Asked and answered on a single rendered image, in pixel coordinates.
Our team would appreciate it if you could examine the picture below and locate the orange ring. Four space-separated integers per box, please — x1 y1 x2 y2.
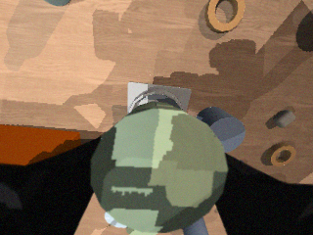
266 142 296 166

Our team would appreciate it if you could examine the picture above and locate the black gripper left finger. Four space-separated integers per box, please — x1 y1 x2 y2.
0 136 102 235

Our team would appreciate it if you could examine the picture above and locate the grey pebble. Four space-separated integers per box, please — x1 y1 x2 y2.
273 110 296 128

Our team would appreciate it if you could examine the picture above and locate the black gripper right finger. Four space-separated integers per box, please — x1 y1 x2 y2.
215 153 313 235

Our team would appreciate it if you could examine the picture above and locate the brown ring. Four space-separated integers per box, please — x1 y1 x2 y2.
204 0 246 33

